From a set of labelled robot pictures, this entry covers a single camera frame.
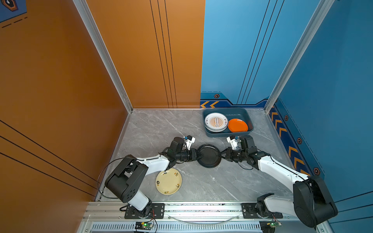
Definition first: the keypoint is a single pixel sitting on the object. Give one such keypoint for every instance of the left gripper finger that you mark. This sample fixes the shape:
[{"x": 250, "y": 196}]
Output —
[
  {"x": 199, "y": 157},
  {"x": 198, "y": 151}
]

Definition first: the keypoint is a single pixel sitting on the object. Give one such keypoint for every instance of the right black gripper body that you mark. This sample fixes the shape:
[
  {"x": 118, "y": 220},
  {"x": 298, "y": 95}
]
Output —
[{"x": 238, "y": 155}]

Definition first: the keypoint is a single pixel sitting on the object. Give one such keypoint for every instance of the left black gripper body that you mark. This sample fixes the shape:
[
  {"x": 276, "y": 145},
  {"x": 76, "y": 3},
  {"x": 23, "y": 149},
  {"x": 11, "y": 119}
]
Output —
[{"x": 186, "y": 156}]

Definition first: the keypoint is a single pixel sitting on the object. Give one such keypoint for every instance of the black plate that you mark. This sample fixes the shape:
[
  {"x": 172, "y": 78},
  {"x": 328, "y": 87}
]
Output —
[{"x": 211, "y": 157}]

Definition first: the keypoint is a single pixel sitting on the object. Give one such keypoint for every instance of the orange plate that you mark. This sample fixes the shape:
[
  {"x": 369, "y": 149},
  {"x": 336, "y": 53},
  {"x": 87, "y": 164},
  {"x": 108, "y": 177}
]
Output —
[{"x": 237, "y": 125}]

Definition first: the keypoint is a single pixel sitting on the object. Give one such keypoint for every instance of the sunburst plate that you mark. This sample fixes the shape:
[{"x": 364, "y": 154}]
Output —
[{"x": 216, "y": 122}]

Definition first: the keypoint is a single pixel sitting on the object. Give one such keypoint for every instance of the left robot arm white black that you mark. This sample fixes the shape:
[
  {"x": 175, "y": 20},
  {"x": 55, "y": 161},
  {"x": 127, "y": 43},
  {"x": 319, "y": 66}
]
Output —
[{"x": 125, "y": 180}]

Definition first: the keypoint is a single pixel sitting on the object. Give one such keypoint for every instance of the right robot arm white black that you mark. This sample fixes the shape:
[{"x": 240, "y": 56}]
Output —
[{"x": 311, "y": 202}]

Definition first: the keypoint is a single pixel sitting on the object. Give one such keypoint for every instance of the teal plastic bin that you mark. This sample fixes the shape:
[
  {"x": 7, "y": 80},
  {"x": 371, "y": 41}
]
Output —
[{"x": 230, "y": 113}]

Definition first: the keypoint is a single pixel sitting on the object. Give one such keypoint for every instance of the cream yellow plate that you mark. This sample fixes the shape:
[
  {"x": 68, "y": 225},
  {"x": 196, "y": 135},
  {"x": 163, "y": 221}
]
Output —
[{"x": 168, "y": 182}]

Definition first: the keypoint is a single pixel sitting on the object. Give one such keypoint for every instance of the right circuit board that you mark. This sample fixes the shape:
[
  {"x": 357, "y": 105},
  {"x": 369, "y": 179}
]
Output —
[{"x": 269, "y": 227}]

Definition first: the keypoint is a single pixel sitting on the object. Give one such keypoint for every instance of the circuit board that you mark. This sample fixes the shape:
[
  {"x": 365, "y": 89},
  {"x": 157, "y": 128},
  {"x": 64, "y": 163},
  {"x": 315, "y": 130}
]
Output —
[
  {"x": 269, "y": 227},
  {"x": 144, "y": 227}
]

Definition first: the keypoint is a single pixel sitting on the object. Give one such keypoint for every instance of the left circuit board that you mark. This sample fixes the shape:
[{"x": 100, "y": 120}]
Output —
[{"x": 144, "y": 227}]

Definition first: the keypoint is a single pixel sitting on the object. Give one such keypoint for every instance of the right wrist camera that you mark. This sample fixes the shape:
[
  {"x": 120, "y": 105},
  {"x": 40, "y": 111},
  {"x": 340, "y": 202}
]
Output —
[{"x": 233, "y": 142}]

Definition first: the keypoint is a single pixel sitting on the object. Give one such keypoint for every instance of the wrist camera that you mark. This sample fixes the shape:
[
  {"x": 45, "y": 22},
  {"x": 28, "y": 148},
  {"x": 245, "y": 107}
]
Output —
[
  {"x": 233, "y": 142},
  {"x": 189, "y": 140}
]

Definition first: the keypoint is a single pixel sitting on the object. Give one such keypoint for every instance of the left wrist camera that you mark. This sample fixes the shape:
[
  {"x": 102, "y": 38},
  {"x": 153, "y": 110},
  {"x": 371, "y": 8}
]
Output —
[{"x": 189, "y": 140}]

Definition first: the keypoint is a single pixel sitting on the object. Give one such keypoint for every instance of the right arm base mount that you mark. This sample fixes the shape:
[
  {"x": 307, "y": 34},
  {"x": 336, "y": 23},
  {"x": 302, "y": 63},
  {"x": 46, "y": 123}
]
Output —
[{"x": 249, "y": 211}]

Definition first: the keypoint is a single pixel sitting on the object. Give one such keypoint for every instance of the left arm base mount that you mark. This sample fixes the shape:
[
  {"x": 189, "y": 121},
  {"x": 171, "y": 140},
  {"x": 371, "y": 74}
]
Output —
[{"x": 151, "y": 210}]

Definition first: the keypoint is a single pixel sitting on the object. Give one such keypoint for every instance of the aluminium rail frame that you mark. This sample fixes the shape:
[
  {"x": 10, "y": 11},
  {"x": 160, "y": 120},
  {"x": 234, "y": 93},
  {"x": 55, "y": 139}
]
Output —
[{"x": 188, "y": 217}]

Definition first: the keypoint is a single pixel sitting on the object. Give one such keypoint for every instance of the right aluminium corner post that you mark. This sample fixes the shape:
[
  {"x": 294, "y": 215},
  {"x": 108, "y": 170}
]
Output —
[{"x": 311, "y": 29}]

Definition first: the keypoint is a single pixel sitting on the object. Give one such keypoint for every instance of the aluminium corner post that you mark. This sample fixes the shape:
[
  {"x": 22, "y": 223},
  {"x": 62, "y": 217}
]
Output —
[
  {"x": 96, "y": 37},
  {"x": 311, "y": 29}
]

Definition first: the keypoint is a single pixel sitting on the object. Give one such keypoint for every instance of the left aluminium corner post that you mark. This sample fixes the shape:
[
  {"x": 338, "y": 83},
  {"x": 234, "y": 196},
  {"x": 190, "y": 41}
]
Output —
[{"x": 96, "y": 37}]

